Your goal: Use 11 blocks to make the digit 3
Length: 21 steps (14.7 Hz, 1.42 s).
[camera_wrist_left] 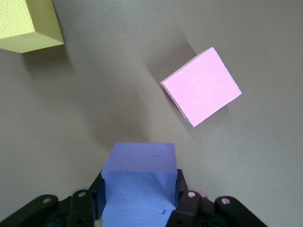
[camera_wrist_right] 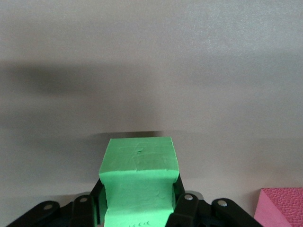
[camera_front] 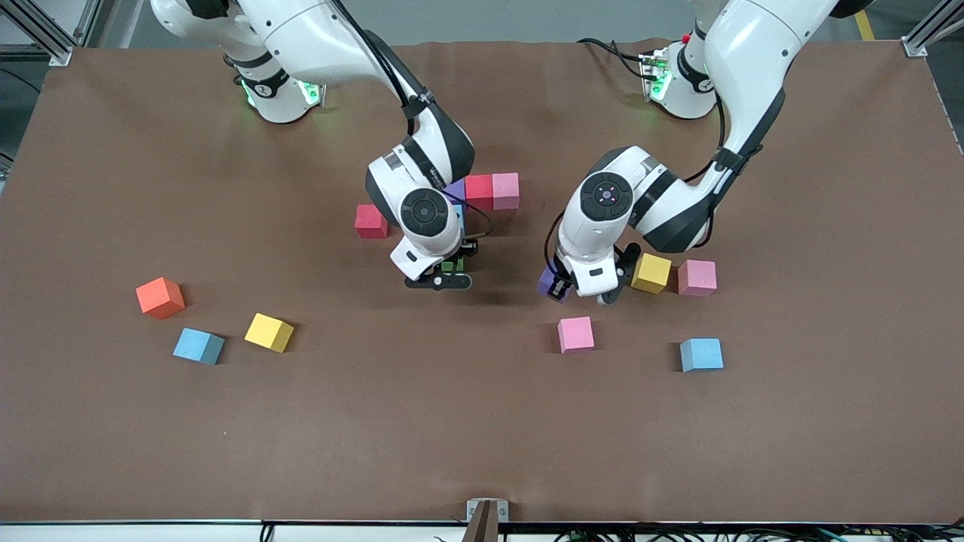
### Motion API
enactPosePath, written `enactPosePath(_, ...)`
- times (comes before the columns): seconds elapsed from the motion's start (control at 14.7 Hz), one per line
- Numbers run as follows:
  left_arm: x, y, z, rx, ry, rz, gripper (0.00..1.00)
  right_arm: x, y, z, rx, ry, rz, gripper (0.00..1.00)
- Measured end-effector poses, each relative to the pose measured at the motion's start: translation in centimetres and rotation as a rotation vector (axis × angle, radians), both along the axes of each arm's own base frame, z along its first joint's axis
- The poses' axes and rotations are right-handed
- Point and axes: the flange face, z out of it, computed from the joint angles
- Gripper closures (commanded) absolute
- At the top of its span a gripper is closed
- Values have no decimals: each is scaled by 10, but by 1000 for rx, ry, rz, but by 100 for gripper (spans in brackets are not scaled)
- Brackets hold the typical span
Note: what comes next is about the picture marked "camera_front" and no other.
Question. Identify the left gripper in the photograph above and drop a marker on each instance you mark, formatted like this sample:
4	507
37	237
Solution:
558	286

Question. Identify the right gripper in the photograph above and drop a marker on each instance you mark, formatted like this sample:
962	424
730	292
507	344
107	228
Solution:
465	254

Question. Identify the purple foam cube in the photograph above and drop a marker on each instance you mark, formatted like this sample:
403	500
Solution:
544	282
459	192

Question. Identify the blue foam cube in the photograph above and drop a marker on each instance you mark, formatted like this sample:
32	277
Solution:
462	222
197	345
701	354

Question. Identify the red foam cube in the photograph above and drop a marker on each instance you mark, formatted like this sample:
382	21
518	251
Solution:
367	223
479	193

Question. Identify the pink foam cube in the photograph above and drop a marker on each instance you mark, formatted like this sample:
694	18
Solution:
506	191
575	334
697	278

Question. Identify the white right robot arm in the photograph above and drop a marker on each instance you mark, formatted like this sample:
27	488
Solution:
425	214

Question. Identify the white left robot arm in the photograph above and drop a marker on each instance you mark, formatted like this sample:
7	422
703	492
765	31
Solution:
606	196

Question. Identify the yellow foam cube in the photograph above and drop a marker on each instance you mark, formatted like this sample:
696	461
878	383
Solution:
654	275
269	332

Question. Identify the brown table mat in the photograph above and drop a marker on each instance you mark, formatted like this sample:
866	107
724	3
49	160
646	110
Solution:
482	436

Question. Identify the brown pointed bar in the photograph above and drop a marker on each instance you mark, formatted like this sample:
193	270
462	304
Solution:
482	527

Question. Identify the orange foam cube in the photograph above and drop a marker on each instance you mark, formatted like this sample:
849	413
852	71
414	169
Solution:
160	297

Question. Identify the grey metal bracket plate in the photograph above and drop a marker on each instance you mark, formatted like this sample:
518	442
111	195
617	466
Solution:
503	512

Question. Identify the silver aluminium frame post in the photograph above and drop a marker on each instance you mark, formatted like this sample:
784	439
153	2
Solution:
60	54
913	47

